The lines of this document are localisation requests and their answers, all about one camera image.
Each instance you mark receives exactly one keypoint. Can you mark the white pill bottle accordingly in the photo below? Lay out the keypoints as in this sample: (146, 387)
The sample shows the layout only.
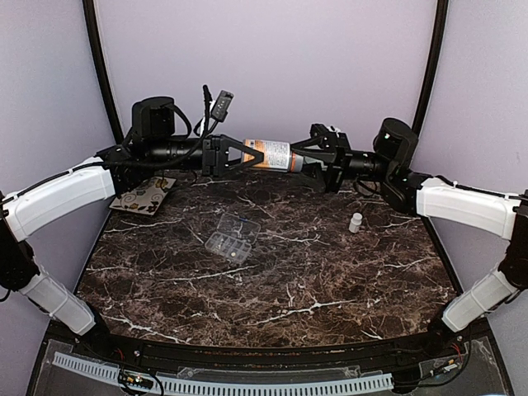
(355, 222)

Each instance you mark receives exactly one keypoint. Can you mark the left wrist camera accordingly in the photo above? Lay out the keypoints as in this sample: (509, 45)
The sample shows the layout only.
(216, 111)

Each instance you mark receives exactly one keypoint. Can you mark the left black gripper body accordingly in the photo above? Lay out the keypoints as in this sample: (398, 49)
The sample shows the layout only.
(211, 161)

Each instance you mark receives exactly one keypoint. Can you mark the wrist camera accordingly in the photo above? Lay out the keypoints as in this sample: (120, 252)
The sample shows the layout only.
(216, 111)
(325, 135)

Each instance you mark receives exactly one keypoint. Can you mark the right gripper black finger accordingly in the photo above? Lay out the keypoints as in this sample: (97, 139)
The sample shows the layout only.
(313, 176)
(312, 147)

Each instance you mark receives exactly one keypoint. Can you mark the black frame post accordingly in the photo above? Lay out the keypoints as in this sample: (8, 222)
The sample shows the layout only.
(99, 63)
(434, 54)

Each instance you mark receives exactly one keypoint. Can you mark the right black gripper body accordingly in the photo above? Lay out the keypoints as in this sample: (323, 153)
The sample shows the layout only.
(343, 161)

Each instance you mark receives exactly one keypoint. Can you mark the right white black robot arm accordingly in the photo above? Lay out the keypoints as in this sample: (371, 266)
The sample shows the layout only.
(420, 194)

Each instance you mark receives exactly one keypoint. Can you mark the amber pill bottle grey cap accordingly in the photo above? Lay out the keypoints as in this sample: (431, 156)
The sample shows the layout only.
(277, 156)

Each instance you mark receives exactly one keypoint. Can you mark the right black frame post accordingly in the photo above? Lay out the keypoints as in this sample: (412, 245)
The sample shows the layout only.
(434, 54)

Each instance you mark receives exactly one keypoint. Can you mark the left black frame post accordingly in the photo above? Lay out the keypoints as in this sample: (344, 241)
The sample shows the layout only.
(99, 63)

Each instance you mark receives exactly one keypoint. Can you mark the white slotted cable duct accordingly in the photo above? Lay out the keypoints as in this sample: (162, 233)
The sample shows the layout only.
(218, 383)

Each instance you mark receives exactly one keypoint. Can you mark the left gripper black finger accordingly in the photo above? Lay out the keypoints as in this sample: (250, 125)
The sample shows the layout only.
(233, 169)
(249, 156)

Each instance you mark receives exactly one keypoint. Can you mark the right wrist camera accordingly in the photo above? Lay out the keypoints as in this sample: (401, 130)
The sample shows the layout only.
(325, 135)

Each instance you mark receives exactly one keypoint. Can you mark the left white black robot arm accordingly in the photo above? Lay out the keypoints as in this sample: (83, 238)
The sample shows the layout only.
(159, 139)

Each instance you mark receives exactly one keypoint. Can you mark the clear plastic pill organizer box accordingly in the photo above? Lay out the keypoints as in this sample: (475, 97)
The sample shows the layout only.
(233, 234)

